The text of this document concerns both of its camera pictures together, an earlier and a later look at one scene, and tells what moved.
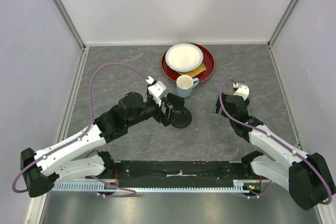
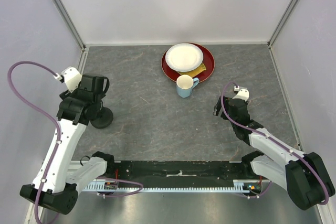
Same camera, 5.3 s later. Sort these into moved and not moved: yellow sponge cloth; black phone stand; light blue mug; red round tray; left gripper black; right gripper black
Moved: left gripper black; black phone stand
Not moved: light blue mug; yellow sponge cloth; right gripper black; red round tray
